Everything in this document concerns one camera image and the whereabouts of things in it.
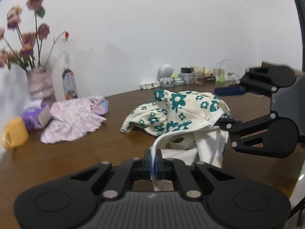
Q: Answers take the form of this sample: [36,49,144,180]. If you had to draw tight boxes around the clear glass container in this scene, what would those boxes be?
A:
[193,66,205,85]

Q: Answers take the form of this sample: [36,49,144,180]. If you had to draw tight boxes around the cream teal floral garment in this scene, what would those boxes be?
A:
[119,89,232,192]

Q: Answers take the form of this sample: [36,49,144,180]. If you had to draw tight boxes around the white power strip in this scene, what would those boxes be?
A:
[140,81,160,90]

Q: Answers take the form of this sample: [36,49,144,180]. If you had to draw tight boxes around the brown wooden box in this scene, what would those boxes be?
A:
[260,61,303,75]

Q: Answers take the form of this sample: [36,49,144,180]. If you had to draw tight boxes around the yellow mug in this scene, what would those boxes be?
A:
[2,117,29,150]

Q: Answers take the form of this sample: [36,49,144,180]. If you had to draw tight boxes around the pink patterned vase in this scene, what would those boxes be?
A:
[26,67,56,107]

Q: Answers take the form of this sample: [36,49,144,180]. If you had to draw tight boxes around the green white small box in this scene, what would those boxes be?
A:
[173,76,184,86]

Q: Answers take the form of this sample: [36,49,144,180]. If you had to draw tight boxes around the pink floral garment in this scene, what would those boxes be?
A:
[40,96,107,144]

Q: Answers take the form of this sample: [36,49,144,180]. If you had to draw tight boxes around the black lid jar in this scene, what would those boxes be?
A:
[178,67,194,84]

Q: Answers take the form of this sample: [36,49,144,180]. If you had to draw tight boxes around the dried pink flowers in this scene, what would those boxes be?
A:
[1,0,69,72]

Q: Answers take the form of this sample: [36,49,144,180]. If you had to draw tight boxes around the purple tissue pack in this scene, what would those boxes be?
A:
[21,99,52,131]

